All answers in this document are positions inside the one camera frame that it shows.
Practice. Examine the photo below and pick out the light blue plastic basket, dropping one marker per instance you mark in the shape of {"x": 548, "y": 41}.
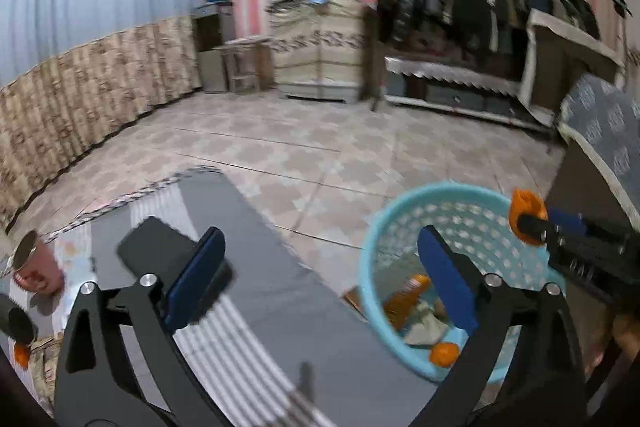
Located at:
{"x": 395, "y": 227}

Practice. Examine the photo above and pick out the grey striped cloth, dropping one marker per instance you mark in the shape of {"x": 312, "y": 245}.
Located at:
{"x": 280, "y": 307}

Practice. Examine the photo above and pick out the orange bottle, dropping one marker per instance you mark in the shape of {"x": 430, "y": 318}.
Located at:
{"x": 405, "y": 299}

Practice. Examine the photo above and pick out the cloth covered cabinet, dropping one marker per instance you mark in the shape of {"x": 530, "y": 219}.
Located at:
{"x": 320, "y": 52}

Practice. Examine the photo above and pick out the grey patterned cloth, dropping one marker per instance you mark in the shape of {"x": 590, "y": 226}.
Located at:
{"x": 605, "y": 127}

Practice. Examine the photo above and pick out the low cabinet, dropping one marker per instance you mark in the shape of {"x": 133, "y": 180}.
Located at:
{"x": 450, "y": 99}

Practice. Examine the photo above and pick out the white edged cloth cover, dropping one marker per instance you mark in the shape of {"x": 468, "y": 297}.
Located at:
{"x": 565, "y": 62}

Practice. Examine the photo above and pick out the black cup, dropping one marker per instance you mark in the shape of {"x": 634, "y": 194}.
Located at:
{"x": 15, "y": 322}

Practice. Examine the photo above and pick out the pink mug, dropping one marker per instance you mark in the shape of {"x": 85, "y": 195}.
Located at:
{"x": 40, "y": 269}

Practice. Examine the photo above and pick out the tangerine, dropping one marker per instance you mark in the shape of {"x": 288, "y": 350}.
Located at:
{"x": 445, "y": 354}
{"x": 530, "y": 204}

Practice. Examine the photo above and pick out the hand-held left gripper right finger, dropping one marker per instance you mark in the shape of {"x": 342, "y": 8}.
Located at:
{"x": 447, "y": 279}

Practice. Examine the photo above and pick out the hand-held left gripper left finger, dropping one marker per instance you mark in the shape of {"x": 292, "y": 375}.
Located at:
{"x": 195, "y": 277}

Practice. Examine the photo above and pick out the white lace cloth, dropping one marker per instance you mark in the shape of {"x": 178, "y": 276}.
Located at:
{"x": 450, "y": 72}

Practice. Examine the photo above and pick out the metal clothes rack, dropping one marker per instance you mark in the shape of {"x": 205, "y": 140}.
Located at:
{"x": 372, "y": 67}

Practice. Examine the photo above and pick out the small orange peel piece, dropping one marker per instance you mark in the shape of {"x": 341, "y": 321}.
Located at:
{"x": 21, "y": 355}

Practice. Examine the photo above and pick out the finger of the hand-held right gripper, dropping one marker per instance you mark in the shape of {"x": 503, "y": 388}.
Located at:
{"x": 567, "y": 221}
{"x": 532, "y": 223}

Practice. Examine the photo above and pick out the blue floral curtain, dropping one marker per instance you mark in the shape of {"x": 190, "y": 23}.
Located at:
{"x": 100, "y": 7}

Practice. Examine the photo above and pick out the small side table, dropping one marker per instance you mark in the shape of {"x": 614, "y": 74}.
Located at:
{"x": 245, "y": 44}

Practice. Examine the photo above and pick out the black zip case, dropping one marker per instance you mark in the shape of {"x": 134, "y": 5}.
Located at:
{"x": 150, "y": 247}

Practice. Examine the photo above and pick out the printed paper packet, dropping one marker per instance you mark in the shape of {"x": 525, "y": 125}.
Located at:
{"x": 425, "y": 329}

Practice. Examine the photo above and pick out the dark brown cabinet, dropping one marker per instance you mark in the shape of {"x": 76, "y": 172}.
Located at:
{"x": 575, "y": 182}

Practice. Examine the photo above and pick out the row of hanging clothes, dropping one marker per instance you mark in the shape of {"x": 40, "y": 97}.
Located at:
{"x": 470, "y": 2}

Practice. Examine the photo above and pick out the small dark cabinet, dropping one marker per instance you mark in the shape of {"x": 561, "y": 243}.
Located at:
{"x": 212, "y": 47}

